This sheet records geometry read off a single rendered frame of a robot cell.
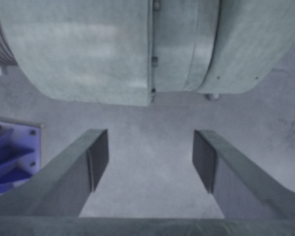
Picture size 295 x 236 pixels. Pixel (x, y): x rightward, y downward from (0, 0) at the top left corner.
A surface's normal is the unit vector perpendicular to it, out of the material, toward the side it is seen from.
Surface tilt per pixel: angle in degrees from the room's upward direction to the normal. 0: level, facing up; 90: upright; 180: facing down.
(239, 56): 49
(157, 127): 0
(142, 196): 0
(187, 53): 26
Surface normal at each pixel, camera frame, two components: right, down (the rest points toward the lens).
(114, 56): -0.08, 0.66
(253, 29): -0.01, 0.88
